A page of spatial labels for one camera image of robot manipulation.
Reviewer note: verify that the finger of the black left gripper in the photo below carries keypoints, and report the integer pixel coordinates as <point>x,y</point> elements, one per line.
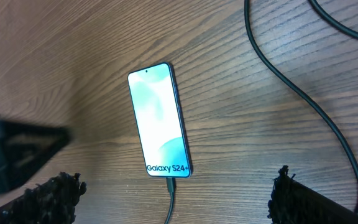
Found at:
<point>25,148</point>

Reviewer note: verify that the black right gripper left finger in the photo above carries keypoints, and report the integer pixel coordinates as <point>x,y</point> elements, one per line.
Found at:
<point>53,202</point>

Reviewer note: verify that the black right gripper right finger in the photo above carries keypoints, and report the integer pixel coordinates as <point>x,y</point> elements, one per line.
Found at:
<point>293,203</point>

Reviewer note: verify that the Samsung Galaxy smartphone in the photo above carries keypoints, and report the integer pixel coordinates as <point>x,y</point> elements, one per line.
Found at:
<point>159,121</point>

